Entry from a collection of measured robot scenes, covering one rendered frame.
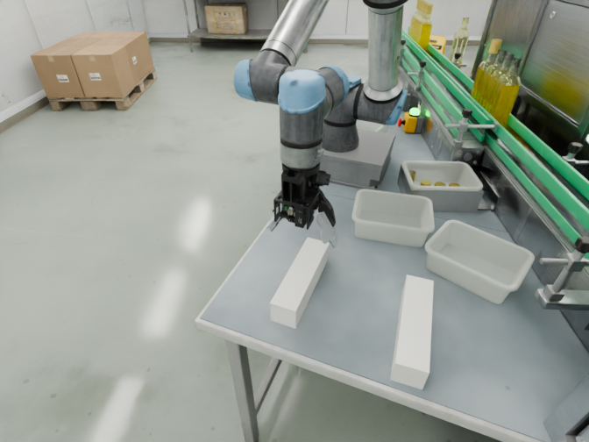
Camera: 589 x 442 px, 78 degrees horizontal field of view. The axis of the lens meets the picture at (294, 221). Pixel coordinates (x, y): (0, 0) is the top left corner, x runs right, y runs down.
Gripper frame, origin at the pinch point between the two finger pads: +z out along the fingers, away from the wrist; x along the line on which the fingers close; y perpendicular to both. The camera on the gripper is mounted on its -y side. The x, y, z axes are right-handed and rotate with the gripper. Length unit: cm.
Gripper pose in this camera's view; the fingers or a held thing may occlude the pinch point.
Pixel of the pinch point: (303, 237)
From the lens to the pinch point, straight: 80.5
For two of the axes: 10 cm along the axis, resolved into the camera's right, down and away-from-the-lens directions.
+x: 9.3, 2.3, -2.9
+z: 0.0, 7.9, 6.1
